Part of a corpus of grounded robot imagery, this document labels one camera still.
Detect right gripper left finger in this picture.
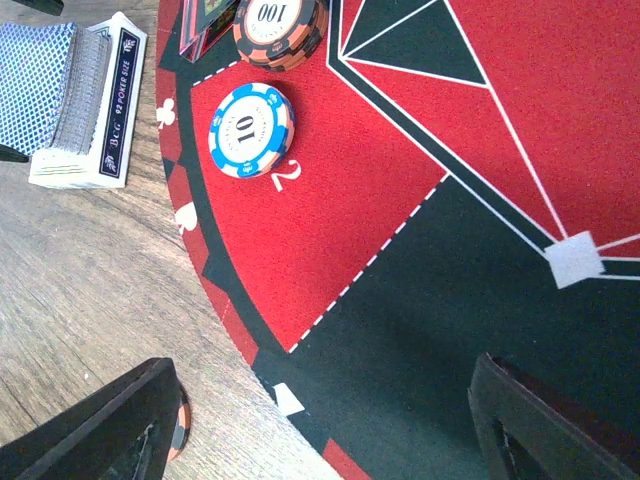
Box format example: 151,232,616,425
1,358,181,479

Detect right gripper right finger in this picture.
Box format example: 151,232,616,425
468,353,639,479

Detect brown 100 chip stack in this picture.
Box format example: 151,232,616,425
167,386,192,461

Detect blue 10 chips seat two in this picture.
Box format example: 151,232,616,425
208,82,295,179

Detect triangular all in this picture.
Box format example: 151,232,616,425
179,0,240,63

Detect brown 100 chips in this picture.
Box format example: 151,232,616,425
233,0,329,72

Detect round red black poker mat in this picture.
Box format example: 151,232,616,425
156,1,639,479

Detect white playing card box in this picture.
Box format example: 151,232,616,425
28,11,147,189

